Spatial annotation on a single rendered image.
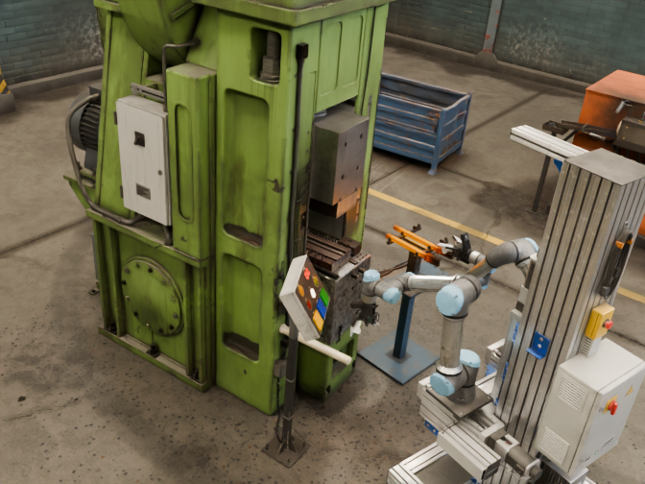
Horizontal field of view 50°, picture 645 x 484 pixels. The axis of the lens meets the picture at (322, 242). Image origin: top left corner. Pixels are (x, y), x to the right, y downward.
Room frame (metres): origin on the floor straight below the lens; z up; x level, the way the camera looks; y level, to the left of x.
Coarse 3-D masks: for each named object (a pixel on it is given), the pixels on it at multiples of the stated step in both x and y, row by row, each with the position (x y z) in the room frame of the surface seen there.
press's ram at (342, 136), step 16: (336, 112) 3.47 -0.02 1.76; (352, 112) 3.49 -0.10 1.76; (320, 128) 3.24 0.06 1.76; (336, 128) 3.25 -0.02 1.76; (352, 128) 3.29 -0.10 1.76; (368, 128) 3.43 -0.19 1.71; (320, 144) 3.24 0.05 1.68; (336, 144) 3.19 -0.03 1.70; (352, 144) 3.31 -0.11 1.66; (320, 160) 3.23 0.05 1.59; (336, 160) 3.18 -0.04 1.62; (352, 160) 3.32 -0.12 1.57; (320, 176) 3.23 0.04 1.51; (336, 176) 3.19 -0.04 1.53; (352, 176) 3.33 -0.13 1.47; (320, 192) 3.23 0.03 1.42; (336, 192) 3.20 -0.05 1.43; (352, 192) 3.35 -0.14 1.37
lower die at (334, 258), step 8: (320, 240) 3.44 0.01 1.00; (328, 240) 3.47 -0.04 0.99; (312, 248) 3.37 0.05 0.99; (320, 248) 3.37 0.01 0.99; (344, 248) 3.39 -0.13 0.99; (312, 256) 3.29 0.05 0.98; (320, 256) 3.30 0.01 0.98; (328, 256) 3.29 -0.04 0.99; (336, 256) 3.30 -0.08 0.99; (344, 256) 3.33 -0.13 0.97; (320, 264) 3.26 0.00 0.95; (328, 264) 3.24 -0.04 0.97; (336, 264) 3.27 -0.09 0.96; (344, 264) 3.34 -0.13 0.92
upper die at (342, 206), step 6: (354, 192) 3.37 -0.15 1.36; (312, 198) 3.31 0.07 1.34; (348, 198) 3.32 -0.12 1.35; (354, 198) 3.37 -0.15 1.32; (312, 204) 3.31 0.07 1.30; (318, 204) 3.29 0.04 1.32; (324, 204) 3.27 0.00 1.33; (336, 204) 3.23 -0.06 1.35; (342, 204) 3.26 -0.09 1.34; (348, 204) 3.33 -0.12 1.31; (354, 204) 3.38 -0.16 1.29; (318, 210) 3.29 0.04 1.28; (324, 210) 3.26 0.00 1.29; (330, 210) 3.25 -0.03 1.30; (336, 210) 3.23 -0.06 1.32; (342, 210) 3.27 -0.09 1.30; (336, 216) 3.23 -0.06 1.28
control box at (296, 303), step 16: (304, 256) 2.93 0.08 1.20; (288, 272) 2.83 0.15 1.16; (304, 272) 2.82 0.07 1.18; (288, 288) 2.67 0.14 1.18; (304, 288) 2.73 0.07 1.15; (320, 288) 2.88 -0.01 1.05; (288, 304) 2.62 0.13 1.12; (304, 304) 2.64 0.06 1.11; (304, 320) 2.61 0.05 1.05; (304, 336) 2.61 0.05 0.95; (320, 336) 2.61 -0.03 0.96
